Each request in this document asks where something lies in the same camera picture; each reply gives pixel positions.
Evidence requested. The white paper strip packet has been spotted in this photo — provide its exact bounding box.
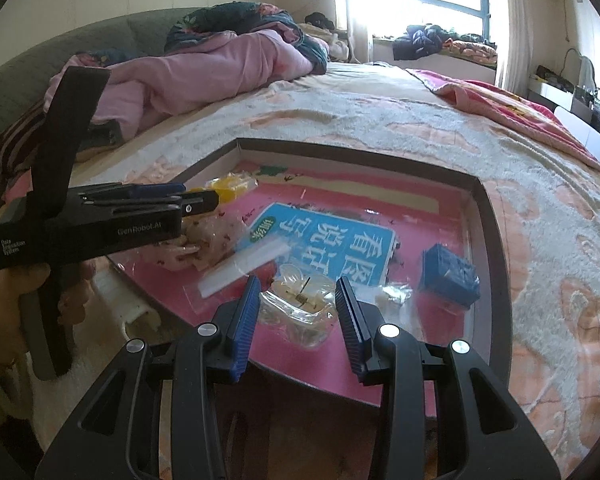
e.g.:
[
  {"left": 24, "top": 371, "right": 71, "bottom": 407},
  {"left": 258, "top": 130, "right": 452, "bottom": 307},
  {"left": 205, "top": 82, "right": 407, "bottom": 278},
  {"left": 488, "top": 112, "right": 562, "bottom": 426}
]
[{"left": 197, "top": 237, "right": 294, "bottom": 302}]

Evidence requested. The blue booklet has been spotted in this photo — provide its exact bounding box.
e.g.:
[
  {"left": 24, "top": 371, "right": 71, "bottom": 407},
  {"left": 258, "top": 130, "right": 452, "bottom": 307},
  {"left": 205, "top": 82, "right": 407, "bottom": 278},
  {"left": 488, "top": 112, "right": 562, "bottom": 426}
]
[{"left": 240, "top": 203, "right": 397, "bottom": 287}]

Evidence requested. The dark jacket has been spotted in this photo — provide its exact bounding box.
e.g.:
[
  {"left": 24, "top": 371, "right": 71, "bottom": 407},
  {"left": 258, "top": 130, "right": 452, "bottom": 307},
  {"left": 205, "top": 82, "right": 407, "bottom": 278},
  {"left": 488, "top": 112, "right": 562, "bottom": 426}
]
[{"left": 392, "top": 23, "right": 454, "bottom": 62}]

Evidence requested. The white desk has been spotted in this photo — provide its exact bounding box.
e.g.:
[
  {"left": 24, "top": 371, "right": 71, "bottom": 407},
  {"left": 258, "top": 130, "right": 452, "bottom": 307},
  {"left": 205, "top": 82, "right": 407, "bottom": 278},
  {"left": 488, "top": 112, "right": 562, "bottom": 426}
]
[{"left": 526, "top": 74, "right": 600, "bottom": 148}]

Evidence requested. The clear bag with gold ring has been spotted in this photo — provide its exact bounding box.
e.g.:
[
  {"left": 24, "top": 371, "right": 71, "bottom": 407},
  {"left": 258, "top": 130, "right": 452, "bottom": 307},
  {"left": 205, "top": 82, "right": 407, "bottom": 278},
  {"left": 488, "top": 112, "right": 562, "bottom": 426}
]
[{"left": 259, "top": 262, "right": 339, "bottom": 350}]

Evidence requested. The blue small box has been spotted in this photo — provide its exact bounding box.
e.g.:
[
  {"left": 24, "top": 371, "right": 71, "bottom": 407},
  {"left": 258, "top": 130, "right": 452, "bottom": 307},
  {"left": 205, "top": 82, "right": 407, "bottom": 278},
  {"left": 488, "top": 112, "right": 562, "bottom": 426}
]
[{"left": 418, "top": 243, "right": 481, "bottom": 309}]

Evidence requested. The white round vanity mirror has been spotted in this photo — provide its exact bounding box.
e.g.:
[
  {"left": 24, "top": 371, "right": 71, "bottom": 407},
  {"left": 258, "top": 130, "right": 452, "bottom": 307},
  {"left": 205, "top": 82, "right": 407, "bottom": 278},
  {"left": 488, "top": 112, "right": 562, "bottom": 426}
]
[{"left": 564, "top": 48, "right": 597, "bottom": 92}]

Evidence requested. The cream hair claw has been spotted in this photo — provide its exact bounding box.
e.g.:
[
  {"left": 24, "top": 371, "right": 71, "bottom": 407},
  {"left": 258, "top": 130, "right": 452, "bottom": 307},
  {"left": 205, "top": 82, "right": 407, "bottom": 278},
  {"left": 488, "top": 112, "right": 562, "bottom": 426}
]
[{"left": 122, "top": 304, "right": 162, "bottom": 335}]

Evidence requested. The green headboard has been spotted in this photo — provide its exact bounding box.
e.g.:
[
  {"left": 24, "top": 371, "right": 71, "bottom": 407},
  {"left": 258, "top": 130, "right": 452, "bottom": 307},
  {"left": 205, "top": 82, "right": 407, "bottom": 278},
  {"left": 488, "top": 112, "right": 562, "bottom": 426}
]
[{"left": 0, "top": 7, "right": 206, "bottom": 161}]

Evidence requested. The dark floral quilt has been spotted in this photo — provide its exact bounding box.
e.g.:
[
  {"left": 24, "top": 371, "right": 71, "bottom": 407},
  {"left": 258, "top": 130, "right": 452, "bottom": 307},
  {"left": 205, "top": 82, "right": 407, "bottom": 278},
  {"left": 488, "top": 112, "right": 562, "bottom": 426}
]
[{"left": 164, "top": 1, "right": 331, "bottom": 75}]

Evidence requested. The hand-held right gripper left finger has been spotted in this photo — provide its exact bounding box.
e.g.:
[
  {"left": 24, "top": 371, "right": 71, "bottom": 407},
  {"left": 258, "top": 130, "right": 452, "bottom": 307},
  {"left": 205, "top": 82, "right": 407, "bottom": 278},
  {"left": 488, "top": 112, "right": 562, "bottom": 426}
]
[{"left": 35, "top": 275, "right": 262, "bottom": 480}]

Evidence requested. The person's left hand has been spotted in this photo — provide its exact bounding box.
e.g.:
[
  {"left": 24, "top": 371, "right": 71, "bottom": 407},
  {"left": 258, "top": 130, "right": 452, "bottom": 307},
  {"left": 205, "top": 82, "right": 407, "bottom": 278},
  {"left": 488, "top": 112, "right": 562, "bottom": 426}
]
[{"left": 0, "top": 259, "right": 99, "bottom": 361}]

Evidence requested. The spotted scrunchie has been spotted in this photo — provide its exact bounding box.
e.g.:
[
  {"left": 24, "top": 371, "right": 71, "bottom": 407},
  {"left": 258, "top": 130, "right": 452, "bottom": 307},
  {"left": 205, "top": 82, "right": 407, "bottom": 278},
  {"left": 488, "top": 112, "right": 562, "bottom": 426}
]
[{"left": 144, "top": 214, "right": 252, "bottom": 272}]

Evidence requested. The pink printed blanket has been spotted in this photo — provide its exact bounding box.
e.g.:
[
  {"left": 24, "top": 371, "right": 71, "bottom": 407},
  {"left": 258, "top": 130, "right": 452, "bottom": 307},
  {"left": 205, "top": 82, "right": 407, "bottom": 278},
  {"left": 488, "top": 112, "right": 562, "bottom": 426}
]
[{"left": 405, "top": 67, "right": 600, "bottom": 182}]

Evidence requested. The small clear packet white bead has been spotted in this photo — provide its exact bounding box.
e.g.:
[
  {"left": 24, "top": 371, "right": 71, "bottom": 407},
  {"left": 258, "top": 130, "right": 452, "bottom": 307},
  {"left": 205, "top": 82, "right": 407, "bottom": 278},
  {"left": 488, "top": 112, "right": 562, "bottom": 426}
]
[{"left": 374, "top": 282, "right": 414, "bottom": 307}]

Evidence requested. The striped pillow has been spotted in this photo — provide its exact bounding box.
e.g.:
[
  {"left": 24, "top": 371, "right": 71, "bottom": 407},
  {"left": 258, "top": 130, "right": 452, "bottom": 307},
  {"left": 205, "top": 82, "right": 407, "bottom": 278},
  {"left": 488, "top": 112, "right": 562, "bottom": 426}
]
[{"left": 0, "top": 104, "right": 57, "bottom": 177}]

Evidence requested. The yellow hair clip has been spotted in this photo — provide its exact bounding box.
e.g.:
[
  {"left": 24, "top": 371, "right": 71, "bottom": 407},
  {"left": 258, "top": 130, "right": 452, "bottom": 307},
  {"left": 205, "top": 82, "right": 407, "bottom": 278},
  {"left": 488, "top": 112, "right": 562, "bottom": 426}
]
[{"left": 204, "top": 172, "right": 259, "bottom": 204}]

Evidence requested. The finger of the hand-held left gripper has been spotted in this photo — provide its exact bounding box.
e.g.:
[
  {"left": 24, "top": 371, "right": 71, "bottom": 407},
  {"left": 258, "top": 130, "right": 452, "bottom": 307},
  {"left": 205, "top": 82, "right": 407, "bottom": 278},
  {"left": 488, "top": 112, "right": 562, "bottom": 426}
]
[
  {"left": 80, "top": 182, "right": 187, "bottom": 202},
  {"left": 82, "top": 188, "right": 221, "bottom": 219}
]

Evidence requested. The floral cushion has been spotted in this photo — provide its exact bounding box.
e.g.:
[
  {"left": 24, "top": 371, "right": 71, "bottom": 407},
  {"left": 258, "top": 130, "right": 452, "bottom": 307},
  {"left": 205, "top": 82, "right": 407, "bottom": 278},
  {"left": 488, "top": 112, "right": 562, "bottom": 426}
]
[{"left": 442, "top": 36, "right": 499, "bottom": 64}]

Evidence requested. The black tray box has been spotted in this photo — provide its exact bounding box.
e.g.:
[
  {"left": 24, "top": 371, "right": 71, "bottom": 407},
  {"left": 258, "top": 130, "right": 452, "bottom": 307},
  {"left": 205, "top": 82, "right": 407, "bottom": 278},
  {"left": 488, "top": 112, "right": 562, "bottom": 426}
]
[{"left": 106, "top": 136, "right": 513, "bottom": 421}]

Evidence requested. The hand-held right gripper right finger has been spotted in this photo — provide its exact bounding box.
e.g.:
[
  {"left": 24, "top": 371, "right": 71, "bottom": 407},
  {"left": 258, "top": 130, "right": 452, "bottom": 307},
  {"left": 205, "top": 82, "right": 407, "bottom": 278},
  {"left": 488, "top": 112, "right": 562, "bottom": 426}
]
[{"left": 334, "top": 276, "right": 562, "bottom": 480}]

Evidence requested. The sheer white curtain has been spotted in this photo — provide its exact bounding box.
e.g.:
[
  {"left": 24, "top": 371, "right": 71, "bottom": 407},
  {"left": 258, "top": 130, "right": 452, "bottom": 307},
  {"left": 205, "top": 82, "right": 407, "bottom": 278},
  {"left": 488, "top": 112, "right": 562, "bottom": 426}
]
[
  {"left": 342, "top": 0, "right": 377, "bottom": 63},
  {"left": 494, "top": 0, "right": 533, "bottom": 97}
]

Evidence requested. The pink quilt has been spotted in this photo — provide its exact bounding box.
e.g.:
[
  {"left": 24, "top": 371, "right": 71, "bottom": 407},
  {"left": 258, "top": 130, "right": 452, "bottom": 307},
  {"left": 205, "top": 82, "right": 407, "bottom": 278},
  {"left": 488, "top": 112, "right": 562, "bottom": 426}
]
[{"left": 50, "top": 29, "right": 317, "bottom": 127}]

